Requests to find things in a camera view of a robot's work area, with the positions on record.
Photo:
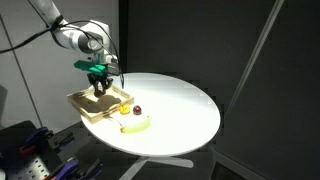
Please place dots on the yellow toy banana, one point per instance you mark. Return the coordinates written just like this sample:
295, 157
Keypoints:
138, 126

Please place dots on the wooden slatted tray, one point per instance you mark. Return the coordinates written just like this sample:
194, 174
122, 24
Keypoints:
96, 115

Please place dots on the orange tomato toy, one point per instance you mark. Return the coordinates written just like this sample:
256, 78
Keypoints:
99, 94

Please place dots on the small yellow toy fruit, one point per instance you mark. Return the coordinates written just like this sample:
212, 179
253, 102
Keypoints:
124, 109

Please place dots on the round white table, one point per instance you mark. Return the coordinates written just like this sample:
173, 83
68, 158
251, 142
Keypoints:
173, 113

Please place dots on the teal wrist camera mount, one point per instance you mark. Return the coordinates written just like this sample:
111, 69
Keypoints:
90, 66

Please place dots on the perforated metal plate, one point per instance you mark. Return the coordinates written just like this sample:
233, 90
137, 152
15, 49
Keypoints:
35, 170

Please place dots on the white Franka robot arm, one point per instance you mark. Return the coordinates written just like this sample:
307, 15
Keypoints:
76, 38

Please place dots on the purple clamp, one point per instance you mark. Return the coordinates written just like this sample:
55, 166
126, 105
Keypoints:
65, 168

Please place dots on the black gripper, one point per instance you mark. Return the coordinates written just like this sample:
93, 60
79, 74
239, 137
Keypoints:
100, 77

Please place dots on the dark red toy plum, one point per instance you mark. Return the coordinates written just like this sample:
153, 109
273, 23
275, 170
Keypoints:
137, 109

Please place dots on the grey diagonal metal bar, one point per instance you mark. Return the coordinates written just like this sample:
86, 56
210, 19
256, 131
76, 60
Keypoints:
256, 50

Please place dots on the white table base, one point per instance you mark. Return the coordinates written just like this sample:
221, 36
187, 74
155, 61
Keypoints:
173, 162

